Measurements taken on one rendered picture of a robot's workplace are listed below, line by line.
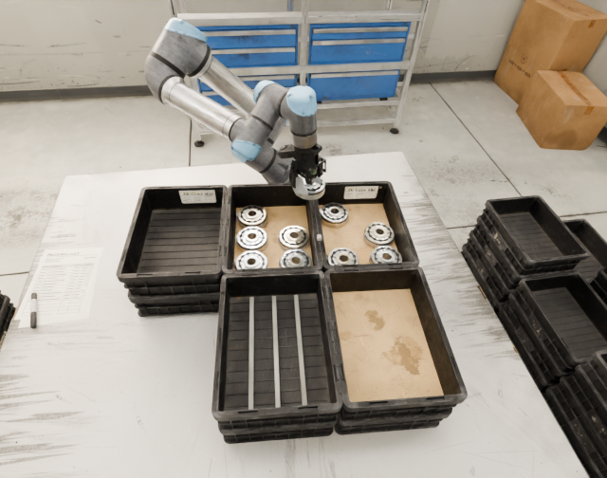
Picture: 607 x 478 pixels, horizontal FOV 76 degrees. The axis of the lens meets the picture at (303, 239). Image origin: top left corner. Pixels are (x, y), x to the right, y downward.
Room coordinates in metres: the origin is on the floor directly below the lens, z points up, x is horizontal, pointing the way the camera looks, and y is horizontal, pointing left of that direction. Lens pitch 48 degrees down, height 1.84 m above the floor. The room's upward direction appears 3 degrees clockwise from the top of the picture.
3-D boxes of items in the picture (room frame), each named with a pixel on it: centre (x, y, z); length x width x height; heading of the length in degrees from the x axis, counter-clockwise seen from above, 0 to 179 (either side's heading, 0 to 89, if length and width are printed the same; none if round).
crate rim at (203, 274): (0.84, 0.41, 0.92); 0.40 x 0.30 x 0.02; 7
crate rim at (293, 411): (0.48, 0.06, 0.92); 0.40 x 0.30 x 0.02; 7
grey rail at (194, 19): (2.82, 0.08, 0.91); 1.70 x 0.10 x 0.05; 102
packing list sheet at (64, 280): (0.75, 0.83, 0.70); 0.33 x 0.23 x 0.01; 12
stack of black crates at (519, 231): (1.28, -1.07, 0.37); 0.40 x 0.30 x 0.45; 12
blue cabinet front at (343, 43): (2.88, -0.31, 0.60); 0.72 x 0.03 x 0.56; 102
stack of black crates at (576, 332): (0.89, -1.16, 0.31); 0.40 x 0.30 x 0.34; 12
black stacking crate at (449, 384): (0.52, -0.24, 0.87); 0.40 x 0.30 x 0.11; 7
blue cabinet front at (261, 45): (2.71, 0.47, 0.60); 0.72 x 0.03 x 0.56; 102
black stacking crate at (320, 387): (0.48, 0.06, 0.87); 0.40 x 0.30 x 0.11; 7
